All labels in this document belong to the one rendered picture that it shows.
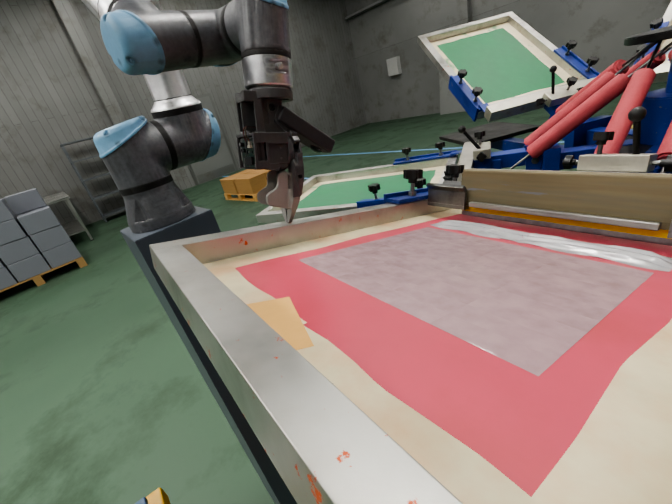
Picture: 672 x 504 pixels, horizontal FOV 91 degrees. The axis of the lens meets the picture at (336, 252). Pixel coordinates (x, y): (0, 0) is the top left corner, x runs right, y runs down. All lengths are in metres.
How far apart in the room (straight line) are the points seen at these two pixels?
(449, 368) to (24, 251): 5.87
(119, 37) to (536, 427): 0.60
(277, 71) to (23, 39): 9.51
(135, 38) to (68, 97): 9.25
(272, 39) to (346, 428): 0.50
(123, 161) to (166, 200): 0.11
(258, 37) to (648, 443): 0.57
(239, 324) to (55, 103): 9.57
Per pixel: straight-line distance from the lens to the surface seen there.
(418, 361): 0.27
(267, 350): 0.23
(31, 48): 9.96
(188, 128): 0.89
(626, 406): 0.29
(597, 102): 1.33
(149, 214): 0.85
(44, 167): 9.65
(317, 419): 0.18
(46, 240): 5.97
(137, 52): 0.58
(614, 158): 0.95
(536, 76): 2.14
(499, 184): 0.73
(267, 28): 0.57
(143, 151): 0.85
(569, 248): 0.60
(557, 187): 0.69
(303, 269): 0.46
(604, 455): 0.25
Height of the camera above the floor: 1.38
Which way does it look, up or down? 25 degrees down
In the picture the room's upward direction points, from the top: 15 degrees counter-clockwise
